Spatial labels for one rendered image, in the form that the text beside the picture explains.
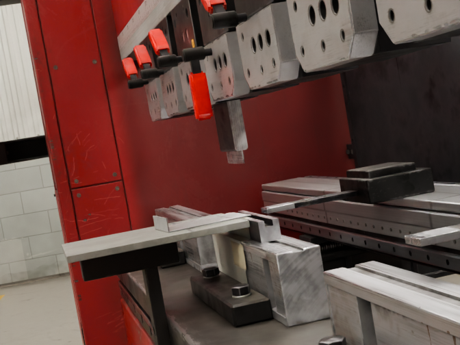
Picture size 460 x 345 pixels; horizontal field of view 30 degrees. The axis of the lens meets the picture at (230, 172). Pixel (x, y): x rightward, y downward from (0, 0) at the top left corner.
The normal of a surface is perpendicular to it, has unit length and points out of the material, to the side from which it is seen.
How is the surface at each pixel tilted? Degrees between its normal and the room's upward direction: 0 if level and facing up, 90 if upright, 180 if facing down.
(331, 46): 90
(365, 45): 135
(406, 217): 90
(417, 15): 90
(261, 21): 90
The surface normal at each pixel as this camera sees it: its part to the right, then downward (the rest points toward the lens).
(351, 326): -0.96, 0.18
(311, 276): 0.23, 0.01
